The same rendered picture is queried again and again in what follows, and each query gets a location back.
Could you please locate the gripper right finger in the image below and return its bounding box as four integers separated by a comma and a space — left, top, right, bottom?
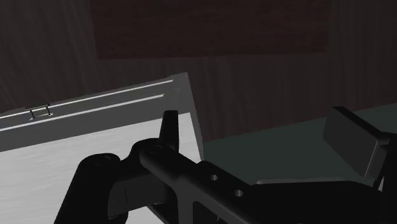
322, 106, 397, 193

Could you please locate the white chest of drawers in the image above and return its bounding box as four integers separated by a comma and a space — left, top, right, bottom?
0, 71, 204, 224

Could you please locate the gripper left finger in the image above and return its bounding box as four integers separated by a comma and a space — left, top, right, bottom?
54, 109, 262, 224

